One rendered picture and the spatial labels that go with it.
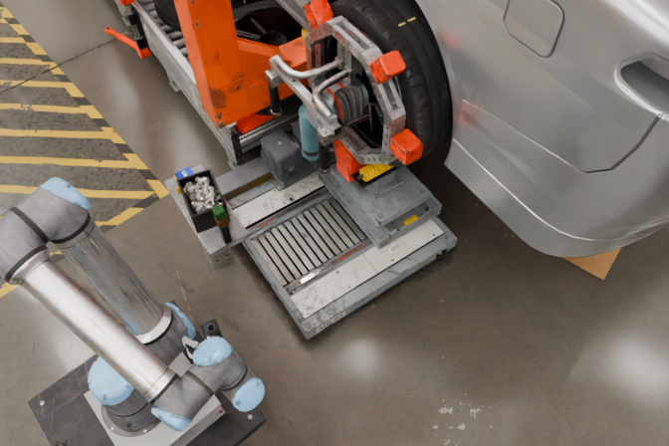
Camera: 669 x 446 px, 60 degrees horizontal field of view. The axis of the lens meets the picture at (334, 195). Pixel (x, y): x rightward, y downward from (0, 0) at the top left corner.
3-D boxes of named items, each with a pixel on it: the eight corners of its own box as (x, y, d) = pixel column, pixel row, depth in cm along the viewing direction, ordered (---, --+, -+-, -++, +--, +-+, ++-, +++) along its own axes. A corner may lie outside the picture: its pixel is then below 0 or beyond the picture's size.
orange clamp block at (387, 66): (395, 77, 189) (407, 68, 180) (376, 86, 186) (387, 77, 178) (386, 57, 189) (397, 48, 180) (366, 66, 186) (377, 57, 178)
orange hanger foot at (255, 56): (348, 70, 270) (349, 7, 242) (251, 115, 253) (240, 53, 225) (329, 51, 278) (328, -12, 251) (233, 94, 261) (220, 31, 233)
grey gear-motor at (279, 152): (352, 168, 291) (354, 119, 263) (282, 206, 278) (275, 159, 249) (333, 145, 300) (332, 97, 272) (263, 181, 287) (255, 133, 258)
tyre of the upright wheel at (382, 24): (497, 137, 198) (425, -49, 185) (445, 167, 191) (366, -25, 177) (403, 146, 259) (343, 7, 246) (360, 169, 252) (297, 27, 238)
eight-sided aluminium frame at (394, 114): (397, 183, 222) (411, 77, 178) (384, 191, 220) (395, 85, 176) (321, 102, 249) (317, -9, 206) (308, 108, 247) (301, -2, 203)
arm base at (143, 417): (130, 443, 183) (120, 435, 175) (96, 402, 191) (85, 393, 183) (177, 398, 191) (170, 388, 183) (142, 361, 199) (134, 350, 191)
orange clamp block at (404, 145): (405, 140, 204) (421, 156, 199) (387, 150, 201) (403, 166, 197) (407, 126, 198) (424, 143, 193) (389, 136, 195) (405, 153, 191)
